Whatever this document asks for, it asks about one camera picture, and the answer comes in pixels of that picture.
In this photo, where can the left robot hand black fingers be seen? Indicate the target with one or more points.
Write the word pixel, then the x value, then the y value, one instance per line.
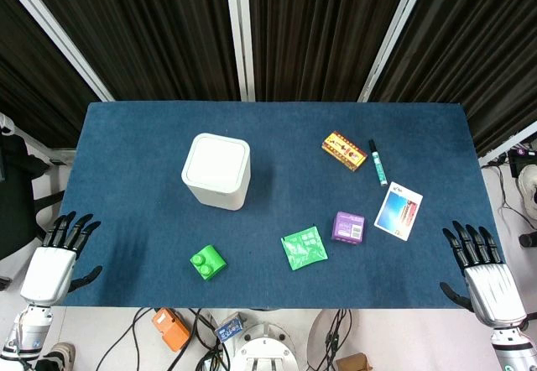
pixel 47 272

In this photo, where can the blue felt table cloth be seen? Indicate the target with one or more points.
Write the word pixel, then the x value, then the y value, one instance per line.
pixel 147 220

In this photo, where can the green tea sachet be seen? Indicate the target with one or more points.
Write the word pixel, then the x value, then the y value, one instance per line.
pixel 304 248

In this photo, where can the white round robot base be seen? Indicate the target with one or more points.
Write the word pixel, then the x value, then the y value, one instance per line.
pixel 264 348

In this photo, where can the white frame post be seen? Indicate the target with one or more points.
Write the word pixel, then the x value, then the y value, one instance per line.
pixel 394 31
pixel 509 142
pixel 240 31
pixel 58 35

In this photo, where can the white square container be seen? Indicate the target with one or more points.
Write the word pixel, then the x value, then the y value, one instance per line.
pixel 218 196

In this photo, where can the yellow red printed box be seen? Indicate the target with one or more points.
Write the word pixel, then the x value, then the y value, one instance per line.
pixel 344 150

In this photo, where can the brown cardboard box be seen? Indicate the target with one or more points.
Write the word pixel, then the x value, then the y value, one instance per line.
pixel 352 362

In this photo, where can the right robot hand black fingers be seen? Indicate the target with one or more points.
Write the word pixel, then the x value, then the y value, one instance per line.
pixel 495 291

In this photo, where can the black and white shoe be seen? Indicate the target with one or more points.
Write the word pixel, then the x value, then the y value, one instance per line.
pixel 56 356

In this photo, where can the orange plastic device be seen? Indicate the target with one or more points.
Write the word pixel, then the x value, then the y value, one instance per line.
pixel 170 329

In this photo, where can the purple packaged box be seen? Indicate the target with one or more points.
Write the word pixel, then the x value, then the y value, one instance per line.
pixel 348 227

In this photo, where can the green toy brick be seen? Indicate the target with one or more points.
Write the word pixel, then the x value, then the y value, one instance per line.
pixel 207 262

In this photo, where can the white photo card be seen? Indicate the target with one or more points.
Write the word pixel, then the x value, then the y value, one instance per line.
pixel 398 211

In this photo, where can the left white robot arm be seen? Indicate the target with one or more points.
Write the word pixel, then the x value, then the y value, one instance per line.
pixel 29 329

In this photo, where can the black pleated curtain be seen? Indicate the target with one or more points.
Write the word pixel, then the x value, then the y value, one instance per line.
pixel 147 31

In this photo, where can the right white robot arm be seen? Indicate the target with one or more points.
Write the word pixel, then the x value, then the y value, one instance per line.
pixel 512 346

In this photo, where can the blue circuit board module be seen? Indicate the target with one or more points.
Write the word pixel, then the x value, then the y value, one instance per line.
pixel 228 328

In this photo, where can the white sneaker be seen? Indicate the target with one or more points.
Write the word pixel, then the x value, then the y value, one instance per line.
pixel 528 186

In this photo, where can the green marker pen black cap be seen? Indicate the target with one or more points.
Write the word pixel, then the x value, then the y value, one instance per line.
pixel 378 165

